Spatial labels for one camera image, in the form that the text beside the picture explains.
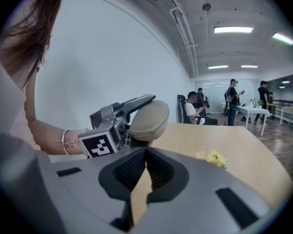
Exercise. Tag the gold bangle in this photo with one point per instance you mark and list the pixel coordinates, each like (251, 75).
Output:
(65, 142)

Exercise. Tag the white ceiling pipes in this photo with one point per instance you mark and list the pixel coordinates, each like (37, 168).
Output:
(185, 33)

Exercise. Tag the wooden counter with white legs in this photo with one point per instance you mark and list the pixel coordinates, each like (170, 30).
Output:
(286, 105)

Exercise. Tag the person's left forearm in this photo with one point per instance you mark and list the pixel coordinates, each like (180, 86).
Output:
(51, 138)

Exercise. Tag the round ceiling sensor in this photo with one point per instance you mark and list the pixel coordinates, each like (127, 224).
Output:
(206, 6)

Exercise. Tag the white table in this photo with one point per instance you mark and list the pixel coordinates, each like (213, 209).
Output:
(252, 110)

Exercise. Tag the person's light pink shirt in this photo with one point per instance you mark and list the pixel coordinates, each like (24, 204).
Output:
(12, 111)

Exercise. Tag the green potted plant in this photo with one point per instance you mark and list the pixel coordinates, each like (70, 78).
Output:
(260, 102)

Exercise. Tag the long ceiling light panel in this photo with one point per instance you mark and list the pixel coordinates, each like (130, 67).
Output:
(249, 66)
(284, 38)
(217, 67)
(234, 29)

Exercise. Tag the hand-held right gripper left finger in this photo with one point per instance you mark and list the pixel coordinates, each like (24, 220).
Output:
(83, 194)

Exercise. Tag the black metal railing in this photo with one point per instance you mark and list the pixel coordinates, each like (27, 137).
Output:
(290, 111)

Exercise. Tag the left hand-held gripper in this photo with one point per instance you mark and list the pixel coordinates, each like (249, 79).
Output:
(100, 145)

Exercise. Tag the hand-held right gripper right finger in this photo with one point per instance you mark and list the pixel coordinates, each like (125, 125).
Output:
(197, 199)

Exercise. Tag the black office chair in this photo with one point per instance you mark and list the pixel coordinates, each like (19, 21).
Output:
(181, 108)

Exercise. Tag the round ceiling lamp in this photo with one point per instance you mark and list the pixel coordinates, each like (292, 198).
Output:
(286, 81)

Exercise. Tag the yellow artificial flower bouquet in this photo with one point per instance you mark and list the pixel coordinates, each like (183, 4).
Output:
(213, 158)

